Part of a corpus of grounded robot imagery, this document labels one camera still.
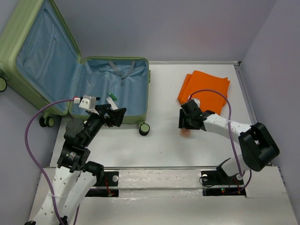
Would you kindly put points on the green suitcase with blue lining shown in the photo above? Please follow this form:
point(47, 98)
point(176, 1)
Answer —
point(40, 60)

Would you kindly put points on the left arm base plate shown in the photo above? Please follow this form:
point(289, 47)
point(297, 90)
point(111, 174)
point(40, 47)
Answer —
point(106, 187)

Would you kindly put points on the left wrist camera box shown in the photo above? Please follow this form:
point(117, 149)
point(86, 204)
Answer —
point(88, 102)

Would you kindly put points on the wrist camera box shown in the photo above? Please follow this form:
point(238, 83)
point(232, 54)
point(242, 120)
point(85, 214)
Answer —
point(88, 102)
point(197, 101)

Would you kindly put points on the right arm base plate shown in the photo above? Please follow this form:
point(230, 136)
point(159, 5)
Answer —
point(222, 185)

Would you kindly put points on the white small tube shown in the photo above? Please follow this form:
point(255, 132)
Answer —
point(112, 103)

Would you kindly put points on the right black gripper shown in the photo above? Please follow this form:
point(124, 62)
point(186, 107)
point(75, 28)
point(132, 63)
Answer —
point(183, 122)

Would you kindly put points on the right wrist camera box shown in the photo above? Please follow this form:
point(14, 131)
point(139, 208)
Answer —
point(197, 101)

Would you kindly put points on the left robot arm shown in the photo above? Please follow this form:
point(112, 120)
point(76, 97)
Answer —
point(75, 175)

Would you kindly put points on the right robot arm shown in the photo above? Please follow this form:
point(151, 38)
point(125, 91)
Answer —
point(258, 148)

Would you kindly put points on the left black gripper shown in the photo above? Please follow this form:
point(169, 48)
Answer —
point(116, 116)

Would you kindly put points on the pink round compact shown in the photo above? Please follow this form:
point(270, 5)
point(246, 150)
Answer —
point(185, 132)

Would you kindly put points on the green lip balm tube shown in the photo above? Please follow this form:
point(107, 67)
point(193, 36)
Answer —
point(112, 96)

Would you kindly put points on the orange cloth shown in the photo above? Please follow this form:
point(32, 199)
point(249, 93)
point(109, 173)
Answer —
point(202, 86)

